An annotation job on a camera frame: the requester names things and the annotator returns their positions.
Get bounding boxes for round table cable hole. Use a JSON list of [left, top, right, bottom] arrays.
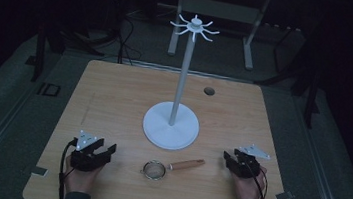
[[202, 86, 217, 98]]

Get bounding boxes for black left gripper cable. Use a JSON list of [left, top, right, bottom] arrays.
[[55, 136, 79, 199]]

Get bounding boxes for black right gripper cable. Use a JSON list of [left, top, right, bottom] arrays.
[[243, 161, 272, 199]]

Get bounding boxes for person's left hand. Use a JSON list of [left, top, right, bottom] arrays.
[[61, 155, 106, 199]]

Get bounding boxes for black floor cables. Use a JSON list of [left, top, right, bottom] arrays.
[[111, 0, 151, 67]]

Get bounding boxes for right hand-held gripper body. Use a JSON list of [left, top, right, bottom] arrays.
[[227, 141, 273, 182]]

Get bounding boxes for black floor socket box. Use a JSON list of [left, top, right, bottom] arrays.
[[36, 81, 62, 98]]

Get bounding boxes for metal table edge bracket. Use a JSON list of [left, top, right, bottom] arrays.
[[30, 165, 50, 178], [275, 189, 296, 199]]

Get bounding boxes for white hook stand rack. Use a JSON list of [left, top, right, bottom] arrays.
[[139, 9, 222, 155]]

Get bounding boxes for grey metal table frame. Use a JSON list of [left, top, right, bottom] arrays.
[[166, 0, 273, 73]]

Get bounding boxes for dark tripod stand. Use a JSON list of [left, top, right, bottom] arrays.
[[250, 18, 330, 131], [23, 12, 124, 93]]

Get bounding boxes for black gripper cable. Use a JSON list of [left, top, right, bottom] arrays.
[[55, 136, 79, 199], [243, 161, 272, 199]]

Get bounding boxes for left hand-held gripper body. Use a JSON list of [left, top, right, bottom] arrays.
[[68, 129, 107, 175]]

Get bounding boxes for metal strainer with wooden handle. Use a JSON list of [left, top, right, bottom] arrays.
[[139, 152, 207, 187]]

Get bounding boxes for person's right hand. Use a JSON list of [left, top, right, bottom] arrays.
[[229, 162, 269, 199]]

